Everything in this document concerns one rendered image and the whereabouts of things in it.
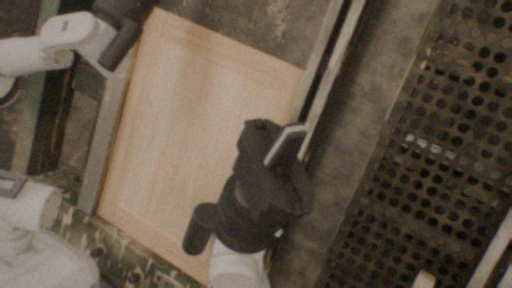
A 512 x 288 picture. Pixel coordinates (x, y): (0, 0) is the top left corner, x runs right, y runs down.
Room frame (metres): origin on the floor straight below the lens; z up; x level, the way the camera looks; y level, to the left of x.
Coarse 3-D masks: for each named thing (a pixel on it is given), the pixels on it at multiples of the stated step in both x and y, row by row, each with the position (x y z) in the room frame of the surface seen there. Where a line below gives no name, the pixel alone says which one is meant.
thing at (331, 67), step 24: (336, 0) 0.78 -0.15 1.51; (360, 0) 0.76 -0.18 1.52; (336, 24) 0.76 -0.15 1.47; (360, 24) 0.76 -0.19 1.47; (336, 48) 0.72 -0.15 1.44; (312, 72) 0.71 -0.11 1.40; (336, 72) 0.69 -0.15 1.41; (312, 96) 0.71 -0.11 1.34; (336, 96) 0.71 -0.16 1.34; (288, 120) 0.67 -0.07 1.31; (312, 120) 0.65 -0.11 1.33; (312, 144) 0.64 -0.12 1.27; (264, 264) 0.50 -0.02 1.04
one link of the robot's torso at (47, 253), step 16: (32, 240) 0.39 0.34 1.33; (48, 240) 0.39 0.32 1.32; (64, 240) 0.42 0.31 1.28; (0, 256) 0.35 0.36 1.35; (16, 256) 0.36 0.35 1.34; (32, 256) 0.36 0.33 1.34; (48, 256) 0.36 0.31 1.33; (64, 256) 0.37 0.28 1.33; (80, 256) 0.37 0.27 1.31; (0, 272) 0.33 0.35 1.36; (16, 272) 0.33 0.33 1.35; (32, 272) 0.33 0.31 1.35; (48, 272) 0.33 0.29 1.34; (64, 272) 0.34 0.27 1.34; (80, 272) 0.34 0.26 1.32; (96, 272) 0.36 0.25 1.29
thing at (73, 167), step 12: (444, 60) 1.51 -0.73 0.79; (444, 72) 1.44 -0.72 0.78; (456, 72) 1.44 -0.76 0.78; (504, 96) 1.38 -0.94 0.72; (84, 156) 1.02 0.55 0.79; (384, 156) 1.54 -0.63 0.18; (396, 156) 1.54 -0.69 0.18; (60, 168) 0.97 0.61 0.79; (72, 168) 0.97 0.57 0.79; (408, 168) 1.47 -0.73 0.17; (384, 180) 0.98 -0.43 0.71; (372, 192) 0.93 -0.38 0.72; (396, 192) 0.94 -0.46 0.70; (468, 192) 1.32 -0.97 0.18; (396, 204) 0.89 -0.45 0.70; (408, 204) 0.88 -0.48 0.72; (492, 204) 1.26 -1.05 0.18; (420, 216) 0.84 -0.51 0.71; (444, 228) 0.80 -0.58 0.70; (408, 276) 0.77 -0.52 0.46
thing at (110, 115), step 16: (112, 80) 0.91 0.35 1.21; (128, 80) 0.91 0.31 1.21; (112, 96) 0.88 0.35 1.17; (112, 112) 0.86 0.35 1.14; (96, 128) 0.85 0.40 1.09; (112, 128) 0.84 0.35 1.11; (96, 144) 0.83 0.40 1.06; (112, 144) 0.82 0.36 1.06; (96, 160) 0.80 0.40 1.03; (96, 176) 0.78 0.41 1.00; (80, 192) 0.77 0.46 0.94; (96, 192) 0.75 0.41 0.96; (80, 208) 0.74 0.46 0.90; (96, 208) 0.74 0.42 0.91
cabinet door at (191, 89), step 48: (144, 48) 0.94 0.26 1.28; (192, 48) 0.89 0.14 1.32; (240, 48) 0.84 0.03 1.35; (144, 96) 0.87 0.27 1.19; (192, 96) 0.83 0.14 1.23; (240, 96) 0.78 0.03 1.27; (288, 96) 0.74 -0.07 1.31; (144, 144) 0.80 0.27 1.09; (192, 144) 0.76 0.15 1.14; (144, 192) 0.72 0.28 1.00; (192, 192) 0.68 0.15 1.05; (144, 240) 0.64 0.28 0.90
